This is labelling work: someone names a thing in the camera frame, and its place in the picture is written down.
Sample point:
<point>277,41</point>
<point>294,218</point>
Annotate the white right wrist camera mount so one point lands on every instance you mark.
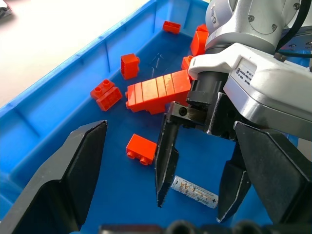
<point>268,80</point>

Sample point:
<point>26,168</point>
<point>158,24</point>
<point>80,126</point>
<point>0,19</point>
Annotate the small orange two-stud brick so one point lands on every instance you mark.
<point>102,88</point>

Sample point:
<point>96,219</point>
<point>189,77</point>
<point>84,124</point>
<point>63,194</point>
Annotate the long orange brick stack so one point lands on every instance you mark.
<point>156,92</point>

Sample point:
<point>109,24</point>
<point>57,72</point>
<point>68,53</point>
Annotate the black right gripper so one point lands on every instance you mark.
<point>217,114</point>

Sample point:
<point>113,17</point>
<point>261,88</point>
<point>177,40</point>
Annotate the dark orange toy brick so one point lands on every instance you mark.
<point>111,100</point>

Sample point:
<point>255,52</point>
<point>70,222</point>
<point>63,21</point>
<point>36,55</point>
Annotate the orange rounded toy brick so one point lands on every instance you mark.
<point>198,44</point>

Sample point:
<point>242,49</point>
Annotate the blue plastic bin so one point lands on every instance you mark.
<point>61,109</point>

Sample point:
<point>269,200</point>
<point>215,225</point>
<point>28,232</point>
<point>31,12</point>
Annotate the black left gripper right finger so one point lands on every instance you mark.
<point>280,175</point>

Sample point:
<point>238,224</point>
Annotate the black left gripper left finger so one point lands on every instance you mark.
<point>61,170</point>

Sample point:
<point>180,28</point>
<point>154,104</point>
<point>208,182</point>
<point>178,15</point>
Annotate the white AA battery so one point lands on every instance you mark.
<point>192,191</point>

